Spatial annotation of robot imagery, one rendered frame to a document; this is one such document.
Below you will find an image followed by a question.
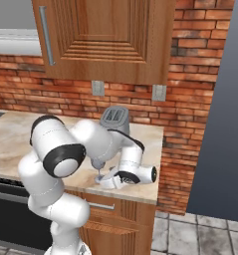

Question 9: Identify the wooden base cupboard door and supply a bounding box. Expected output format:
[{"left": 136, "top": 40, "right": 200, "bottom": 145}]
[{"left": 78, "top": 218, "right": 152, "bottom": 255}]

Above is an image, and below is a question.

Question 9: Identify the silver drawer handle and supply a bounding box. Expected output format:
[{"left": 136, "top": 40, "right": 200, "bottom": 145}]
[{"left": 86, "top": 200, "right": 117, "bottom": 211}]

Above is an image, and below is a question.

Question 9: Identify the grey wall socket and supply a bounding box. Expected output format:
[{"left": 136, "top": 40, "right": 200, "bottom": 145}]
[
  {"left": 151, "top": 84, "right": 167, "bottom": 103},
  {"left": 91, "top": 80, "right": 106, "bottom": 98}
]

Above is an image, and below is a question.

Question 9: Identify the wooden wall cupboard door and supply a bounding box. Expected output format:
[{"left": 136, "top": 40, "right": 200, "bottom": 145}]
[{"left": 31, "top": 0, "right": 176, "bottom": 87}]

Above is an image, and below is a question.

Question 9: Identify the wooden drawer front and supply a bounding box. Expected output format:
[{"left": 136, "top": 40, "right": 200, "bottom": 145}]
[{"left": 64, "top": 189, "right": 157, "bottom": 234}]

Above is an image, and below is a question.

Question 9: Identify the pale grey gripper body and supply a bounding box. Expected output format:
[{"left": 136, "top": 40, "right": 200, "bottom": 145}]
[{"left": 99, "top": 166, "right": 125, "bottom": 191}]

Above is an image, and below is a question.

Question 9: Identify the grey extractor hood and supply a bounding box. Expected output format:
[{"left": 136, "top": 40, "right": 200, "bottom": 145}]
[{"left": 0, "top": 0, "right": 43, "bottom": 58}]

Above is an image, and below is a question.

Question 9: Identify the black oven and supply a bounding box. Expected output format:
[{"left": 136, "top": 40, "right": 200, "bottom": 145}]
[{"left": 0, "top": 175, "right": 57, "bottom": 252}]

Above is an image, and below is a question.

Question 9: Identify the grey toaster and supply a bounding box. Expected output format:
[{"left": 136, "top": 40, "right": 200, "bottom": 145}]
[{"left": 99, "top": 106, "right": 131, "bottom": 136}]

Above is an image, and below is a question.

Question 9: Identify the clear wine glass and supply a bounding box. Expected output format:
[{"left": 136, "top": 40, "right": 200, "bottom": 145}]
[{"left": 91, "top": 157, "right": 107, "bottom": 184}]

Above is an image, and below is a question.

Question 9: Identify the silver cupboard door handle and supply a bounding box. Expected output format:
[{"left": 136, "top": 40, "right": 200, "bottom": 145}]
[{"left": 38, "top": 5, "right": 56, "bottom": 67}]

